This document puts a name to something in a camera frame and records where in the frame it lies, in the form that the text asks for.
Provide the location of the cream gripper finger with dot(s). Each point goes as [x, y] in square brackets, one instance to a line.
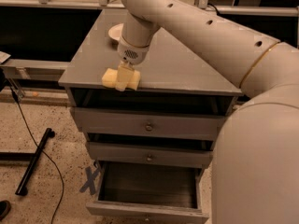
[124, 75]

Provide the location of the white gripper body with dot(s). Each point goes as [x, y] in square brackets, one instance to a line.
[130, 53]

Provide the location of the yellow sponge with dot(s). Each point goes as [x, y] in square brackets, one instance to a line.
[109, 79]

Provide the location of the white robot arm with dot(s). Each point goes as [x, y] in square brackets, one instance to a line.
[255, 169]

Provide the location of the grey top drawer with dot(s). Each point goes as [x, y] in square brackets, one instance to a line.
[147, 124]

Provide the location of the grey wooden drawer cabinet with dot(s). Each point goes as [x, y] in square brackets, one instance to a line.
[173, 81]

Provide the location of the grey middle drawer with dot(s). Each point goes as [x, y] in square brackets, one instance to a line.
[149, 155]

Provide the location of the grey open bottom drawer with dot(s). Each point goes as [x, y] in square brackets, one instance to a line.
[149, 192]

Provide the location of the white bowl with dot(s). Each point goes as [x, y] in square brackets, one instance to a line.
[115, 32]

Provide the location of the black metal stand leg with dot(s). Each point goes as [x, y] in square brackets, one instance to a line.
[31, 158]

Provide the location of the dark shoe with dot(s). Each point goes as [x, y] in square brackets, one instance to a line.
[4, 208]

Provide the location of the grey metal rail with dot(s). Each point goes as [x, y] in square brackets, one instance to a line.
[34, 69]

